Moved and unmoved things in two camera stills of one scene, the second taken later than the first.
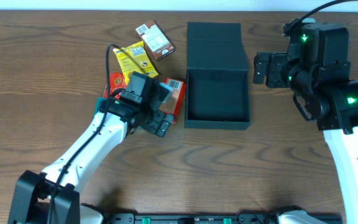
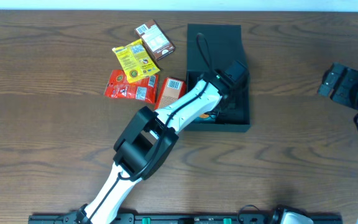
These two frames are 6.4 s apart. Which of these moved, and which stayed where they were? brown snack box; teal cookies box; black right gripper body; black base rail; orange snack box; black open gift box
Moved: black right gripper body; teal cookies box
Stayed: black base rail; brown snack box; black open gift box; orange snack box
